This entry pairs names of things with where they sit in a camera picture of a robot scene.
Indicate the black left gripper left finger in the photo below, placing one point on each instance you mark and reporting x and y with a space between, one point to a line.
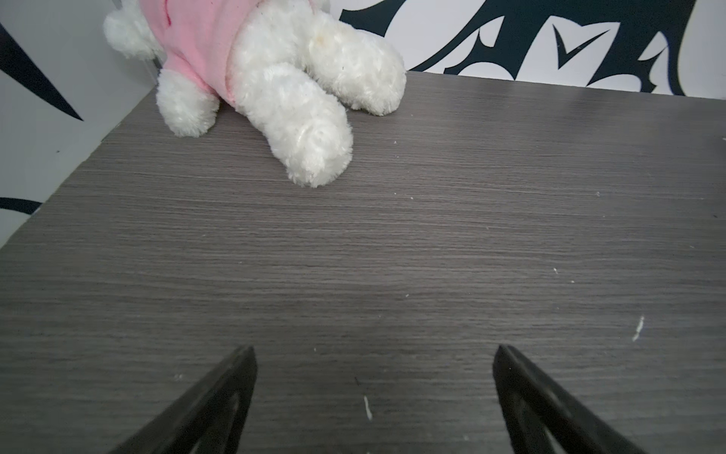
208 418

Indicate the white plush toy pink shirt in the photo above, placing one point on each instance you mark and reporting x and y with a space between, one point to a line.
291 68

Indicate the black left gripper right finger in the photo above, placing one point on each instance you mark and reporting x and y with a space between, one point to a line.
537 411

